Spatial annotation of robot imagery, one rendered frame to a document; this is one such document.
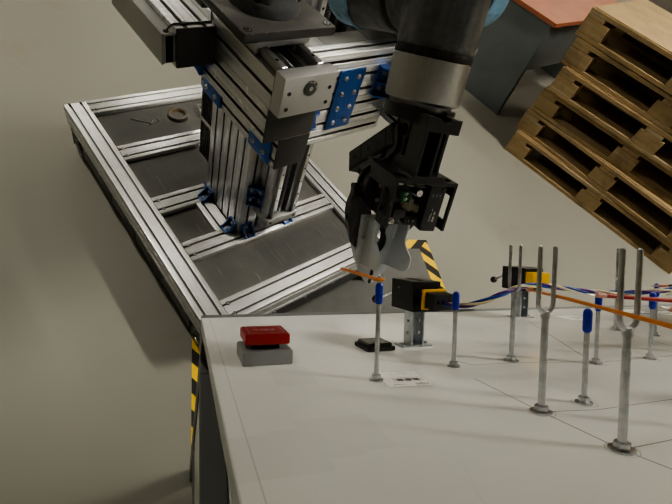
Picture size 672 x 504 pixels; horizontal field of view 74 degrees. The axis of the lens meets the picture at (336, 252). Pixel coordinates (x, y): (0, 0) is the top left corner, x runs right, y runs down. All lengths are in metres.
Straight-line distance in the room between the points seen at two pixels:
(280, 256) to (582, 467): 1.51
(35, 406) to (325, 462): 1.48
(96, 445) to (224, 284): 0.62
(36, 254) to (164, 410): 0.80
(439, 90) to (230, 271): 1.34
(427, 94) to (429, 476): 0.31
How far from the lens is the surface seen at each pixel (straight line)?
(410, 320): 0.62
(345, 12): 0.55
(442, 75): 0.44
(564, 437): 0.40
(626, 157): 3.22
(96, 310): 1.86
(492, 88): 3.79
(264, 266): 1.72
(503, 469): 0.33
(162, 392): 1.69
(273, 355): 0.51
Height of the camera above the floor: 1.57
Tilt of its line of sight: 48 degrees down
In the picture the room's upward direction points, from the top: 23 degrees clockwise
